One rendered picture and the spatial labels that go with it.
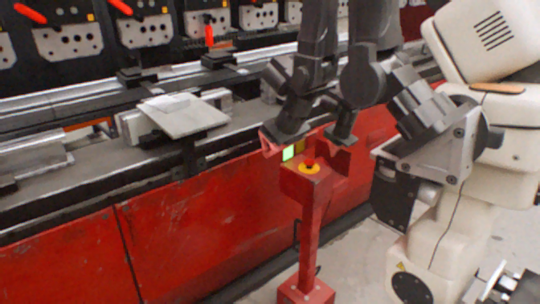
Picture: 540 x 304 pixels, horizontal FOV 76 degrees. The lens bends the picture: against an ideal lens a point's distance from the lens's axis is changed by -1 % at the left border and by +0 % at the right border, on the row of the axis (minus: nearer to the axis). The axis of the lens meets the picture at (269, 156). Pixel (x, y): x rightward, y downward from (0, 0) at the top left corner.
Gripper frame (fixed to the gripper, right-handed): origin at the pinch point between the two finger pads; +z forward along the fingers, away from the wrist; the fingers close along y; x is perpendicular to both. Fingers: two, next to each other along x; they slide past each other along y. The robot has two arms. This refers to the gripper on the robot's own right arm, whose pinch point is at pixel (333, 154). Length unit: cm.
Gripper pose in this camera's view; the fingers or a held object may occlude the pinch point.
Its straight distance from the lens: 123.7
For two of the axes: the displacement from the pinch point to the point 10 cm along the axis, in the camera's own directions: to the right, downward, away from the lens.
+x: -7.1, 3.7, -6.0
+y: -6.8, -5.6, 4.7
